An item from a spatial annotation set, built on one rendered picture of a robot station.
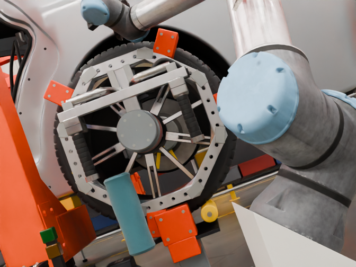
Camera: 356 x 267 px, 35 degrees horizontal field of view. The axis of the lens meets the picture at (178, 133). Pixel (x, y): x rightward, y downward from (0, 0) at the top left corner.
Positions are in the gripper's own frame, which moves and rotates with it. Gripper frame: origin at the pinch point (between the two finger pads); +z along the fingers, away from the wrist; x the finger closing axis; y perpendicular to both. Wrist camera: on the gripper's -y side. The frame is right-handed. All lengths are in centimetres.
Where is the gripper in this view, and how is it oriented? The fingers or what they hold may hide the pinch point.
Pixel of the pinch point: (119, 38)
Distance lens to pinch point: 214.7
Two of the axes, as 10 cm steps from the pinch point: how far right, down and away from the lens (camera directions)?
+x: -2.1, -8.3, 5.2
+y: 9.6, -2.6, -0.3
